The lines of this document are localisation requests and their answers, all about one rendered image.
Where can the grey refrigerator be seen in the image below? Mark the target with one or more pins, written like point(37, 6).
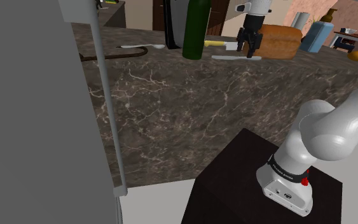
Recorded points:
point(36, 118)

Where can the dark robot stand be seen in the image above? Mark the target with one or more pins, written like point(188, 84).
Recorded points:
point(228, 192)

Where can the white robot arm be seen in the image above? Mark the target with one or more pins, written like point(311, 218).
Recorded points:
point(327, 133)

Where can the brown bread loaf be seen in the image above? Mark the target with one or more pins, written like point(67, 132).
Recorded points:
point(281, 42)

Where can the grey table knife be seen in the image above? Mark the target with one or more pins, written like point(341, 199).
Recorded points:
point(228, 57)

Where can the white legged table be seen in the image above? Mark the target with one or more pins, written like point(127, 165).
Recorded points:
point(357, 36)

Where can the black and grey appliance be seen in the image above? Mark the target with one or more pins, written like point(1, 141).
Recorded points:
point(174, 24)

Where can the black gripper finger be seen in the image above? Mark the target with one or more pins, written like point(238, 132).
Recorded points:
point(241, 38)
point(254, 43)

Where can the white paper towel roll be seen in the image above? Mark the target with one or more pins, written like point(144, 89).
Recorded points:
point(300, 21)

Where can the blue soap dispenser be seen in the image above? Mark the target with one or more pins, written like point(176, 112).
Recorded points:
point(316, 35)

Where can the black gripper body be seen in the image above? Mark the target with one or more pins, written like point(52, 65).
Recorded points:
point(253, 23)

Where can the dark green bottle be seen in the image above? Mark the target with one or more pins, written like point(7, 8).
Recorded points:
point(195, 31)

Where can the white spoon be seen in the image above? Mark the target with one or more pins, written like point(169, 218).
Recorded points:
point(144, 46)

